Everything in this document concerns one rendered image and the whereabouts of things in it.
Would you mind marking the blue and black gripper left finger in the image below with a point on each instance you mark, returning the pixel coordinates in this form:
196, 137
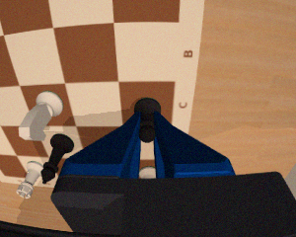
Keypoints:
115, 154

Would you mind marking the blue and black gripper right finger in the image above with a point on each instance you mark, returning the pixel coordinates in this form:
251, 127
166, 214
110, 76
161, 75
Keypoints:
179, 155

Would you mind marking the white pawn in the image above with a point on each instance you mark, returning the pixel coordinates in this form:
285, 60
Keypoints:
147, 172

